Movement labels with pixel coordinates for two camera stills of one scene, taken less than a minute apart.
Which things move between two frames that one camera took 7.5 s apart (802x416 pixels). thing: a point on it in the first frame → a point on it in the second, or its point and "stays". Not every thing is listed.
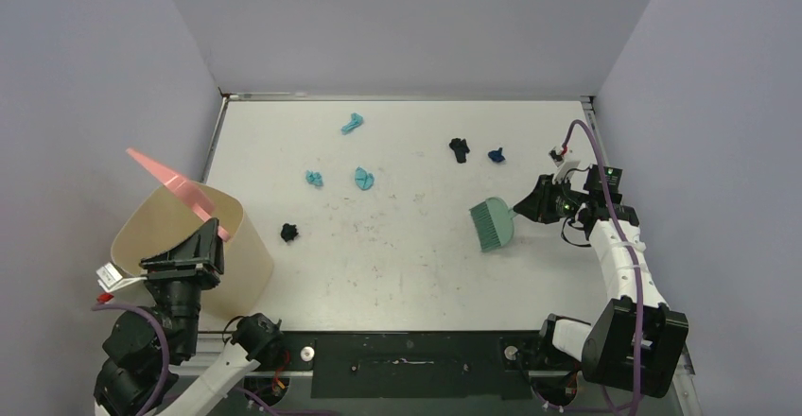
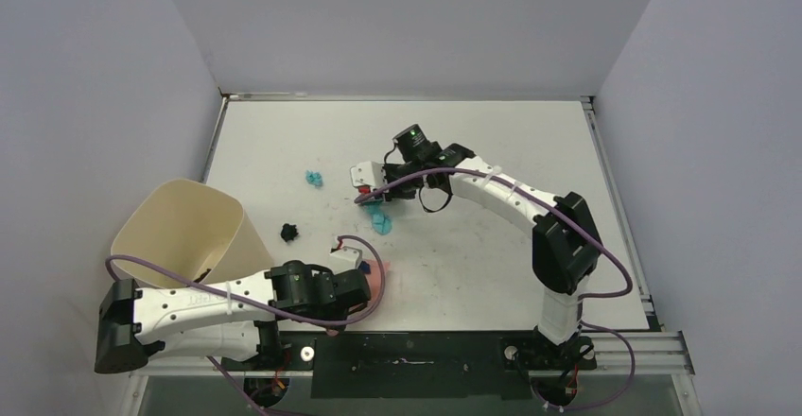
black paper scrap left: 288,232 stays
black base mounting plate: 403,365 stays
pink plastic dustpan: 174,181 → 374,278
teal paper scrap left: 314,178 stays
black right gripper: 554,199 → 389,175
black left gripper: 200,255 → 337,317
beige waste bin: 163,221 stays
